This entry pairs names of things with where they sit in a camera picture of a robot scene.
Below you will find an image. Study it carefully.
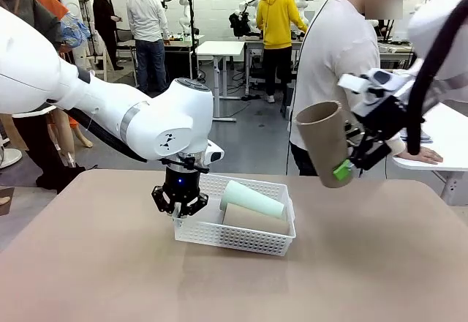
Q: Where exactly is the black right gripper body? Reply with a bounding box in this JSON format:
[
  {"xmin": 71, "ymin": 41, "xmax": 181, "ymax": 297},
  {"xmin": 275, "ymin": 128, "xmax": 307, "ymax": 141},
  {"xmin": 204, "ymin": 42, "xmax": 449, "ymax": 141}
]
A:
[{"xmin": 352, "ymin": 97, "xmax": 425, "ymax": 146}]

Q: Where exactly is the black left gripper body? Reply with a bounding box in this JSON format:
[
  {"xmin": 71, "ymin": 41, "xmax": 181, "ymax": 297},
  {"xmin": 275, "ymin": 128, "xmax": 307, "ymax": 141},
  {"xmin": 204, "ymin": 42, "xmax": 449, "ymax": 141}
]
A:
[{"xmin": 163, "ymin": 164, "xmax": 202, "ymax": 205}]

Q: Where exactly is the brown cardboard tube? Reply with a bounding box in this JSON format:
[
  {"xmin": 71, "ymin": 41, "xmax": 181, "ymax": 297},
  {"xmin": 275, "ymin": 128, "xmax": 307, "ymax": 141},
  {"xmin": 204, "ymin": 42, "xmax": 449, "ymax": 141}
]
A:
[
  {"xmin": 295, "ymin": 101, "xmax": 355, "ymax": 190},
  {"xmin": 222, "ymin": 204, "xmax": 290, "ymax": 236}
]

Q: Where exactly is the white perforated plastic basket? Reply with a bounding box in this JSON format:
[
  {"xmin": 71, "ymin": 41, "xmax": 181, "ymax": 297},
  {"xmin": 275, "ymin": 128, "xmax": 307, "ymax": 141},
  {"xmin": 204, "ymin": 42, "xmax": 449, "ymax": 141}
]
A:
[{"xmin": 173, "ymin": 173, "xmax": 297, "ymax": 258}]

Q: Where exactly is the pale green paper cup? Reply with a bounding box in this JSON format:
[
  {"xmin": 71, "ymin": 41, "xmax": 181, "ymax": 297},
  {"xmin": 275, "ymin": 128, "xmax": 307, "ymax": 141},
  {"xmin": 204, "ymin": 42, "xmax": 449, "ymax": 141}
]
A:
[{"xmin": 220, "ymin": 179, "xmax": 285, "ymax": 221}]

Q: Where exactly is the person's right forearm white sleeve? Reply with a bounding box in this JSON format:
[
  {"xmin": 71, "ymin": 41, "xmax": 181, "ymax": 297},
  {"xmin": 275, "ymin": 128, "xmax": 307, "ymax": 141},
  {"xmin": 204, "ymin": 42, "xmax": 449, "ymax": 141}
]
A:
[{"xmin": 385, "ymin": 135, "xmax": 407, "ymax": 157}]

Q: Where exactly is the person's right hand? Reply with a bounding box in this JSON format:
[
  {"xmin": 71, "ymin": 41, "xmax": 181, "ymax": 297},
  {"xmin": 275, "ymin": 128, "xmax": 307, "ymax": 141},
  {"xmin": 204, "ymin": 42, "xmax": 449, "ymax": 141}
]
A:
[{"xmin": 396, "ymin": 145, "xmax": 444, "ymax": 165}]

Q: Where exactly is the white side table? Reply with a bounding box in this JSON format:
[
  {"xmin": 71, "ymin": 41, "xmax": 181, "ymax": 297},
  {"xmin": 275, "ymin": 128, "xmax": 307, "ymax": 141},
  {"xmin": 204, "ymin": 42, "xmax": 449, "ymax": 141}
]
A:
[{"xmin": 393, "ymin": 102, "xmax": 468, "ymax": 206}]

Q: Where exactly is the person in white sweater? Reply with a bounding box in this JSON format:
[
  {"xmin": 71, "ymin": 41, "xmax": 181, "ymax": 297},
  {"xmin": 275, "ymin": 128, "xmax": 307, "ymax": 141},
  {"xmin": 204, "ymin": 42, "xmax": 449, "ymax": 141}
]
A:
[{"xmin": 288, "ymin": 0, "xmax": 418, "ymax": 176}]

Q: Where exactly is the person in yellow hoodie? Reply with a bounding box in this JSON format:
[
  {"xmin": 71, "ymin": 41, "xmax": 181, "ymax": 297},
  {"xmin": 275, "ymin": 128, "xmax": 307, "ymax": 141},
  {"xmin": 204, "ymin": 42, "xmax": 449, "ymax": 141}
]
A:
[{"xmin": 255, "ymin": 0, "xmax": 309, "ymax": 103}]

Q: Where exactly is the background workbench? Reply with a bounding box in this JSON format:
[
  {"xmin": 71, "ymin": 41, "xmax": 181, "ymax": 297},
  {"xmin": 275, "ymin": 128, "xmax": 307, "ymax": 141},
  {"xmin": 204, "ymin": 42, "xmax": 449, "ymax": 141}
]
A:
[{"xmin": 162, "ymin": 35, "xmax": 205, "ymax": 94}]

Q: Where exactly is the white standing desk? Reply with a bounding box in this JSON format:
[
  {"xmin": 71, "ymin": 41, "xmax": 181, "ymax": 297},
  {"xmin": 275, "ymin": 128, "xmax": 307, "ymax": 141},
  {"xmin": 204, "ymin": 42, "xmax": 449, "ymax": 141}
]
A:
[{"xmin": 196, "ymin": 40, "xmax": 245, "ymax": 122}]

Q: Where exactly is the black backpack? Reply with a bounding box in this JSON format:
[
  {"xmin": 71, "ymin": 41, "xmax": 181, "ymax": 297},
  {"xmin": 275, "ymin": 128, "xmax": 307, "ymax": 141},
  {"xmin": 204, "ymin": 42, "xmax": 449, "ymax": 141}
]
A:
[{"xmin": 229, "ymin": 11, "xmax": 253, "ymax": 38}]

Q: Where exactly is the white round stand base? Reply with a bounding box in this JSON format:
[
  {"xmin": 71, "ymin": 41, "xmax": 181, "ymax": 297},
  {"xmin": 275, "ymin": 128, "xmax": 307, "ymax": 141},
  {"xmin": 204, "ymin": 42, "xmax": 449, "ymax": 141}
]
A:
[{"xmin": 0, "ymin": 131, "xmax": 23, "ymax": 170}]

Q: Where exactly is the person in white shirt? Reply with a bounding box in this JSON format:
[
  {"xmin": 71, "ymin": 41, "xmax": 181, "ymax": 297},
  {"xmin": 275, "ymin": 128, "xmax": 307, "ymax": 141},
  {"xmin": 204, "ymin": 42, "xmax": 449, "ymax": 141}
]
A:
[{"xmin": 127, "ymin": 0, "xmax": 171, "ymax": 94}]

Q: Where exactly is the person in black jacket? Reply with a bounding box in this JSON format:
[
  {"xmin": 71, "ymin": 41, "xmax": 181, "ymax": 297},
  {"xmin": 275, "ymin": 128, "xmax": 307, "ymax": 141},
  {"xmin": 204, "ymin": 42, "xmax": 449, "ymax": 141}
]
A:
[{"xmin": 92, "ymin": 0, "xmax": 125, "ymax": 71}]

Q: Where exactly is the figure in orange blue clothes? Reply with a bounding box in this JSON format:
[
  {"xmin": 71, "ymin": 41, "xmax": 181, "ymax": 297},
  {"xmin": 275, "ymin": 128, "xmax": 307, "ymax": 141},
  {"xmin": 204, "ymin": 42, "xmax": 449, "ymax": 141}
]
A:
[{"xmin": 16, "ymin": 0, "xmax": 94, "ymax": 169}]

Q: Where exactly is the person in dark green jacket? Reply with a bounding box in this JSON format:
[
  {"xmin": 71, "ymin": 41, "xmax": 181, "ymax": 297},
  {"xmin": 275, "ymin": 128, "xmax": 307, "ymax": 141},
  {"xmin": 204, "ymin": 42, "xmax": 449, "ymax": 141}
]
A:
[{"xmin": 0, "ymin": 0, "xmax": 87, "ymax": 195}]

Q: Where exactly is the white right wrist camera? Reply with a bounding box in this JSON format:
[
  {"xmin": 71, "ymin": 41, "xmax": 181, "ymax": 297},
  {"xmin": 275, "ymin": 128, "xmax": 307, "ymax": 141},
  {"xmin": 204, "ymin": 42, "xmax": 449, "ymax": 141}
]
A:
[{"xmin": 336, "ymin": 68, "xmax": 414, "ymax": 118}]

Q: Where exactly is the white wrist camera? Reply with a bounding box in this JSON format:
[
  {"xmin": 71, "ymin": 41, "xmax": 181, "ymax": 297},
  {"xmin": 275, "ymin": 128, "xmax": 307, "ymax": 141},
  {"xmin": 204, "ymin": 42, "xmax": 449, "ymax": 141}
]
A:
[
  {"xmin": 336, "ymin": 68, "xmax": 414, "ymax": 118},
  {"xmin": 204, "ymin": 139, "xmax": 224, "ymax": 165}
]

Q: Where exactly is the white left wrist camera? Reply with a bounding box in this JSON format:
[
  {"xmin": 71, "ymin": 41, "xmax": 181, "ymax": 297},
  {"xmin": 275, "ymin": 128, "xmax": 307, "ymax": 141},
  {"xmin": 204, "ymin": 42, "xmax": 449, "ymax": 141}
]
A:
[{"xmin": 204, "ymin": 139, "xmax": 224, "ymax": 165}]

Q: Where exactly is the thin black hanging cable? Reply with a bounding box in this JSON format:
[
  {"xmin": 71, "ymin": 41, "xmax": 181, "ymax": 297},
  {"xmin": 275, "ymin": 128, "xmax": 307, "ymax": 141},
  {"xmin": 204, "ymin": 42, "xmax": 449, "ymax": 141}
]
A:
[{"xmin": 286, "ymin": 0, "xmax": 347, "ymax": 176}]

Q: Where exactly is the light wooden frame stand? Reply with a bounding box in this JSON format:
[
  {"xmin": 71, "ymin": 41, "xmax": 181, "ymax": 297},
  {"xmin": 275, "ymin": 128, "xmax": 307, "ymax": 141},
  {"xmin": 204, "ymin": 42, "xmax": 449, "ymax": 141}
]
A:
[{"xmin": 82, "ymin": 47, "xmax": 118, "ymax": 81}]

